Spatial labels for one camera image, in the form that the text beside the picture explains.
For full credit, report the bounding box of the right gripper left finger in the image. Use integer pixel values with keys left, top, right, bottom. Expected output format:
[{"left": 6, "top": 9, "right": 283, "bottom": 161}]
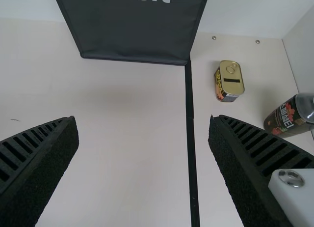
[{"left": 0, "top": 115, "right": 80, "bottom": 227}]

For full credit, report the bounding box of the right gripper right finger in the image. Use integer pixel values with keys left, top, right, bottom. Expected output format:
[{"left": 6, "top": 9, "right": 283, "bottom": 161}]
[{"left": 208, "top": 114, "right": 314, "bottom": 227}]

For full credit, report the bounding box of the black strip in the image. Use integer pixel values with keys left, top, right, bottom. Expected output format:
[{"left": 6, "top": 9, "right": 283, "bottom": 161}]
[{"left": 184, "top": 59, "right": 201, "bottom": 227}]

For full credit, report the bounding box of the dark coffee bottle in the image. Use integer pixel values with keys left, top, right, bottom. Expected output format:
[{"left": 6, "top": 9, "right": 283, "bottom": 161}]
[{"left": 263, "top": 92, "right": 314, "bottom": 139}]

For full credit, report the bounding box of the rectangular tin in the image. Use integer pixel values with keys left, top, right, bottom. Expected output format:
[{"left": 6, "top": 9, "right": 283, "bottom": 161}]
[{"left": 213, "top": 59, "right": 246, "bottom": 103}]

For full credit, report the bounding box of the dark grey bag with straps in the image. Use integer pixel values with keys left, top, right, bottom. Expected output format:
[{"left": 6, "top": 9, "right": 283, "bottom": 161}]
[{"left": 52, "top": 0, "right": 211, "bottom": 67}]

